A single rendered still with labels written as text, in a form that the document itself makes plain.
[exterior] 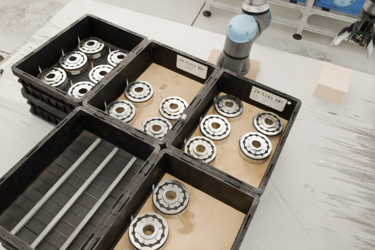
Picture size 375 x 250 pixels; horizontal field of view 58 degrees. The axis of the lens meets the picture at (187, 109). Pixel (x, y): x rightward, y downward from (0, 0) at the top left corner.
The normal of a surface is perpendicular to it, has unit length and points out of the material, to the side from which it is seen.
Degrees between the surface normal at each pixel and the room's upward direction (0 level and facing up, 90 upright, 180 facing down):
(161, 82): 0
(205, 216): 0
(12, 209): 0
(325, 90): 90
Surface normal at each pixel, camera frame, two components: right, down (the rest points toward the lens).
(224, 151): 0.07, -0.66
